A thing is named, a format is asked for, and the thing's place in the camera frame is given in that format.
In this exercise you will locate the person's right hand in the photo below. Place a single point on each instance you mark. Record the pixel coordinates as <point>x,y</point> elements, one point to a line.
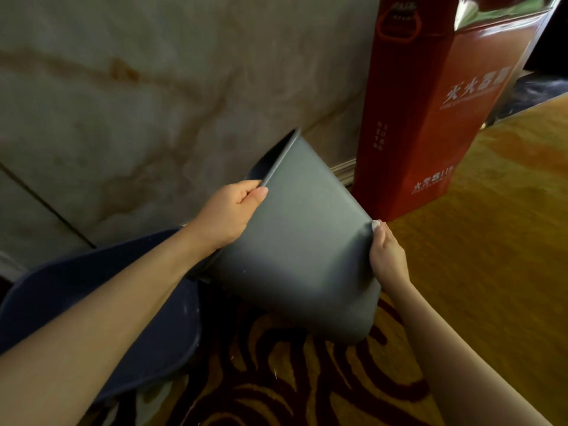
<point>389,259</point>

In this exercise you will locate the person's left hand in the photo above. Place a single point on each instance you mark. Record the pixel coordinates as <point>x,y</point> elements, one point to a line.
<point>224,215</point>

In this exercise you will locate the person's left thumb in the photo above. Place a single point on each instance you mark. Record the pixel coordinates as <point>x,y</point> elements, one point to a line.
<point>254,200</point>

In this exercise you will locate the person's right thumb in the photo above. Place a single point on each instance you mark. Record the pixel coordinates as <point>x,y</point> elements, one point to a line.
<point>378,239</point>

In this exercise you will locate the grey plastic waste bin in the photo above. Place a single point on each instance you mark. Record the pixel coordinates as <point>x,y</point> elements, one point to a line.
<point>306,243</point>

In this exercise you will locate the person's right forearm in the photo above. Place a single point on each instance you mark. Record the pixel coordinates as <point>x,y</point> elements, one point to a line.
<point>452,363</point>

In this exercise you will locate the person's left forearm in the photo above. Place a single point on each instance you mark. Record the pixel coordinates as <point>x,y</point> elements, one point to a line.
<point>95,326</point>

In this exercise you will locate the red fire extinguisher box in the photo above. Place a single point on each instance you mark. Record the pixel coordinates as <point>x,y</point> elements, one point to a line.
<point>437,101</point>

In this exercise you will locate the dark blue plastic bin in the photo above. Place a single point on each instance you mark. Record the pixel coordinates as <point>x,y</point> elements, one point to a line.
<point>133,314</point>

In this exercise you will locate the black garbage bag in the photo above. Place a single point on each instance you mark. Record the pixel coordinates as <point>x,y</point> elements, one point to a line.
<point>528,95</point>

